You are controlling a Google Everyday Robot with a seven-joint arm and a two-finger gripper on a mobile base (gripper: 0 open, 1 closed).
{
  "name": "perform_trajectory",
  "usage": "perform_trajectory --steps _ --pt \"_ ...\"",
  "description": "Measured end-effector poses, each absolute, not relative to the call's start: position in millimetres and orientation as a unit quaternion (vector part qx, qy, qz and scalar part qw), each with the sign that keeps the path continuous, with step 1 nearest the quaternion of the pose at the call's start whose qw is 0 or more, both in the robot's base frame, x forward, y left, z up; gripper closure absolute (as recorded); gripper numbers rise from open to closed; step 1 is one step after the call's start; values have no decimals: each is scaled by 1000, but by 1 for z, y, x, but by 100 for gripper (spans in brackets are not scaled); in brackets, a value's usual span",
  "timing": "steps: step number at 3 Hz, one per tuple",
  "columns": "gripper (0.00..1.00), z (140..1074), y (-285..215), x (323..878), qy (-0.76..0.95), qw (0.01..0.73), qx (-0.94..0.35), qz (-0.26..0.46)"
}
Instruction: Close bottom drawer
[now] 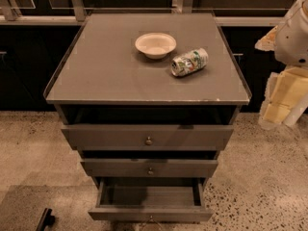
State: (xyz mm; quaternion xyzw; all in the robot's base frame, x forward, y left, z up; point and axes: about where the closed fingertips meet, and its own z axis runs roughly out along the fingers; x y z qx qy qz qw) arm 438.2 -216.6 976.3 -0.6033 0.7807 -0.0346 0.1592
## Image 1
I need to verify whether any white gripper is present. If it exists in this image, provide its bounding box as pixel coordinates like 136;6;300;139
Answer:
259;65;308;130

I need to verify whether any grey bottom drawer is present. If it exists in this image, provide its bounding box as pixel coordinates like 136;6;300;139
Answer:
89;177;213;222

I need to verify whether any grey drawer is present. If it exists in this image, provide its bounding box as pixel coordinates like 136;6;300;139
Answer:
62;124;233;151
81;159;218;178
89;177;213;222

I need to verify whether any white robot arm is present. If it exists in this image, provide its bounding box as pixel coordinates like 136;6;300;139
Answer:
255;0;308;130

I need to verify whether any grey drawer cabinet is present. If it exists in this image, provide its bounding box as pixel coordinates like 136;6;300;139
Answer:
42;13;252;191

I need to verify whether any grey top drawer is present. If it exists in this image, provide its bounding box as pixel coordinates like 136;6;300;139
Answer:
62;124;233;151

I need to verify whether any grey middle drawer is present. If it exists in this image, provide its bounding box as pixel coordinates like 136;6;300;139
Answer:
81;159;218;178

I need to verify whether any crushed soda can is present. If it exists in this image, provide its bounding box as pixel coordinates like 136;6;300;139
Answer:
171;48;209;77

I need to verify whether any black object on floor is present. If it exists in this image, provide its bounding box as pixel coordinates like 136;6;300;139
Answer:
36;208;55;231

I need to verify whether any white cylindrical post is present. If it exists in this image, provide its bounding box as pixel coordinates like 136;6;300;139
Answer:
283;94;308;127

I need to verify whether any metal railing frame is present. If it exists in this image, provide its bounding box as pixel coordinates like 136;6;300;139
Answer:
0;0;296;27

